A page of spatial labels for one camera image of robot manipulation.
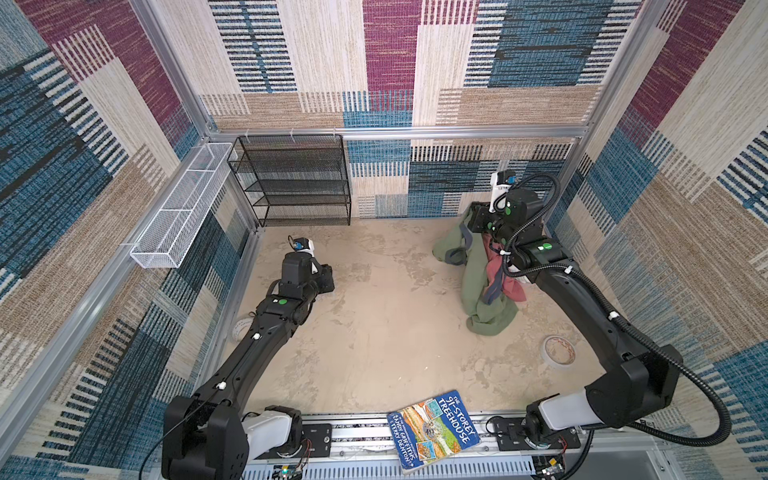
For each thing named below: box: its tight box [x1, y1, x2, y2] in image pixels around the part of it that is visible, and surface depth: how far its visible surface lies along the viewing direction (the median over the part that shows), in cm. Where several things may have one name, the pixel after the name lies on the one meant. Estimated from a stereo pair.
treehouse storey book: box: [387, 390, 481, 473], surface depth 74 cm
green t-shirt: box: [432, 207, 519, 336], surface depth 91 cm
